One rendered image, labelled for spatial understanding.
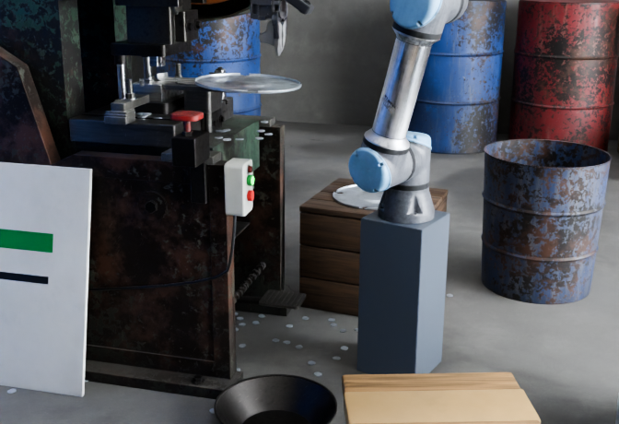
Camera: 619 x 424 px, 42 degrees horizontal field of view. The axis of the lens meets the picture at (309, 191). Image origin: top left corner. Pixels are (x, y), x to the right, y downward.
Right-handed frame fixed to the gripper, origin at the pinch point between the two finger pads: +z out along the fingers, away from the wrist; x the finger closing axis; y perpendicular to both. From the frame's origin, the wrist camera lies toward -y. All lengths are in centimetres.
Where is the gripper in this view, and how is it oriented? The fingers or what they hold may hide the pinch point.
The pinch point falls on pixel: (280, 51)
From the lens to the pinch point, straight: 221.1
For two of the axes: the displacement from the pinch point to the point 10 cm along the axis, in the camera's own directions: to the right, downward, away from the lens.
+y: -9.6, -0.8, 2.6
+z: 0.0, 9.6, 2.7
